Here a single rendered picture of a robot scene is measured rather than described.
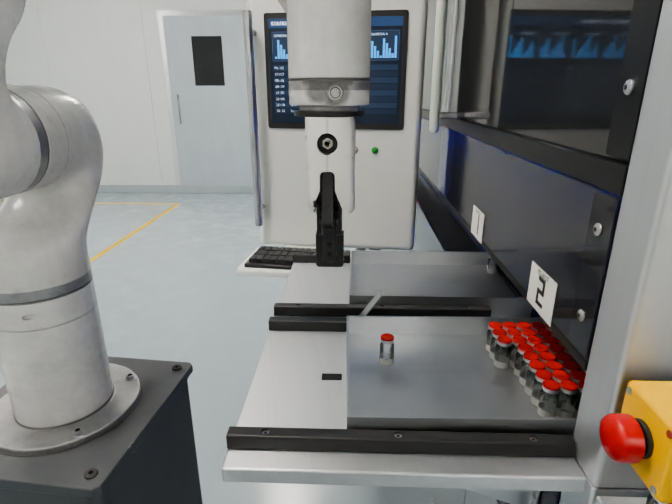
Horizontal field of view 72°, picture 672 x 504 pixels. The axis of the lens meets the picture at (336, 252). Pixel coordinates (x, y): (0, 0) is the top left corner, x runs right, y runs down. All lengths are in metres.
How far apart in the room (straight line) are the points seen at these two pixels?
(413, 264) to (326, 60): 0.74
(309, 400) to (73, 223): 0.38
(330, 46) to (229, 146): 5.73
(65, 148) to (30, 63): 6.51
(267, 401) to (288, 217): 0.90
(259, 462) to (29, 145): 0.42
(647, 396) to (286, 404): 0.41
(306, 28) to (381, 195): 0.99
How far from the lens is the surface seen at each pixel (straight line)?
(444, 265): 1.14
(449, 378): 0.72
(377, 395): 0.67
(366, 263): 1.12
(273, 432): 0.59
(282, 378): 0.71
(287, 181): 1.46
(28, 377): 0.69
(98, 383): 0.72
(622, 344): 0.52
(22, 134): 0.58
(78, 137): 0.66
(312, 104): 0.48
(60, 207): 0.67
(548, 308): 0.66
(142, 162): 6.60
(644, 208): 0.49
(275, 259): 1.31
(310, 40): 0.48
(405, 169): 1.41
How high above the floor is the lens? 1.28
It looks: 19 degrees down
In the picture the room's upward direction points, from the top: straight up
